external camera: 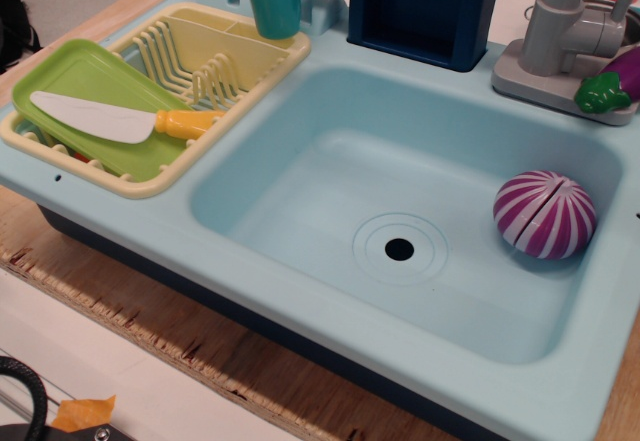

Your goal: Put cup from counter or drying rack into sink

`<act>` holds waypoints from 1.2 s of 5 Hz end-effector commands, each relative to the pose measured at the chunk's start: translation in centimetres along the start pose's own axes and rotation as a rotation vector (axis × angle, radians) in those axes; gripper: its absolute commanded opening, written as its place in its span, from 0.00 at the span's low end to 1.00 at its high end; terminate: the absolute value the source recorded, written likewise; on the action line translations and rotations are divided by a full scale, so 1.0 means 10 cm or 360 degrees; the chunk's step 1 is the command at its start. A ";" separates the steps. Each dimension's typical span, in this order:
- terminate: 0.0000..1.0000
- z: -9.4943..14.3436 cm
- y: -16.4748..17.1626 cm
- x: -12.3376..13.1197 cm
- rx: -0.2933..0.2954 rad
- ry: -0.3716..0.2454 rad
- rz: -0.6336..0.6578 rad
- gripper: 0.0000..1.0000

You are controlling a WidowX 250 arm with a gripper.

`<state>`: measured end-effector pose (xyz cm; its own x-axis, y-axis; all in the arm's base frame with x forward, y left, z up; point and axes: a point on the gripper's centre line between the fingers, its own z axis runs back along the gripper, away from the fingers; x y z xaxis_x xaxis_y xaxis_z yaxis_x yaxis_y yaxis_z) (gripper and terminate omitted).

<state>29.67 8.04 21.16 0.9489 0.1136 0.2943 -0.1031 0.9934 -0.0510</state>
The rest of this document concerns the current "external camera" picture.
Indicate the light blue toy sink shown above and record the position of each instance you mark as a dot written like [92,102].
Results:
[348,217]

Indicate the pale yellow drying rack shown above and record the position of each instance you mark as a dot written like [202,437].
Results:
[207,58]

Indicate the purple white toy onion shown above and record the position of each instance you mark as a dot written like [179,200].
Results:
[544,214]

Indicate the dark blue plastic box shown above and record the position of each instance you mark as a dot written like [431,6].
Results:
[447,33]

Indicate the green plastic cutting board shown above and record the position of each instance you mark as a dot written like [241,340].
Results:
[84,69]

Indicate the grey toy faucet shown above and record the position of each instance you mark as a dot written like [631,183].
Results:
[566,42]

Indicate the purple toy eggplant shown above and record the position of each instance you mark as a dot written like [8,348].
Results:
[615,87]

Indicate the orange tape piece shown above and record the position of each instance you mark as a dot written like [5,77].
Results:
[76,415]

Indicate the black bag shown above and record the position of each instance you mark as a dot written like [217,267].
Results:
[17,34]

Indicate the toy knife yellow handle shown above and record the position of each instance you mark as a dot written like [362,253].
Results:
[121,124]

